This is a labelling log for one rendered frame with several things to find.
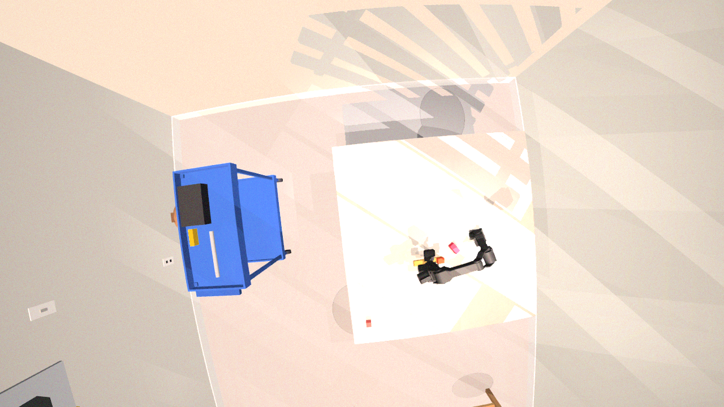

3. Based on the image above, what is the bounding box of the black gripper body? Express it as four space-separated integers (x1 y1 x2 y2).
424 249 439 270

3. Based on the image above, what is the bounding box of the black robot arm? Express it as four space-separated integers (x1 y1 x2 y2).
417 228 497 284

